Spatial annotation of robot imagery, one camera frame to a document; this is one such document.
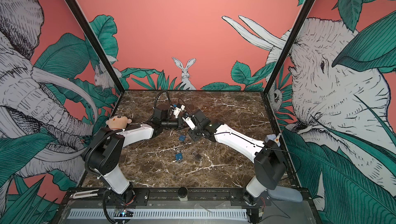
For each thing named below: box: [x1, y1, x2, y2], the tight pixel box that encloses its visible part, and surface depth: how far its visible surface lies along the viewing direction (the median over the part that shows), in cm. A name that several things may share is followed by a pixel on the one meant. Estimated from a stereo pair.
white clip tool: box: [72, 188, 100, 199], surface depth 76 cm
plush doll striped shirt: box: [105, 113, 132, 130], surface depth 95 cm
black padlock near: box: [192, 151, 202, 160], surface depth 90 cm
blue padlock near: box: [175, 152, 184, 161], surface depth 88 cm
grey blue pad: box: [267, 185, 303, 203], surface depth 75 cm
